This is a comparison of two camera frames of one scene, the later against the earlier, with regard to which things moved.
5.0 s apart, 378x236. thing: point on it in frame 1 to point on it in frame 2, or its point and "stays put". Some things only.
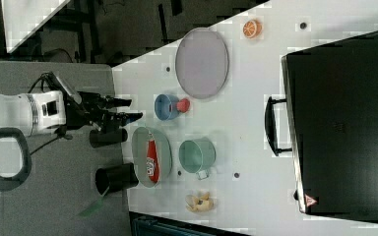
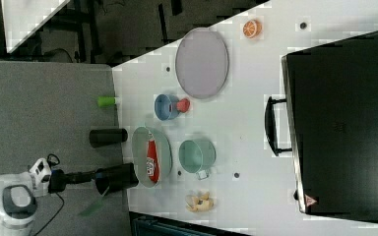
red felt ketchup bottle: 152,158 stays put
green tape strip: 92,207 stays put
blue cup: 166,107 stays put
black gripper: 94,108 to 58,179
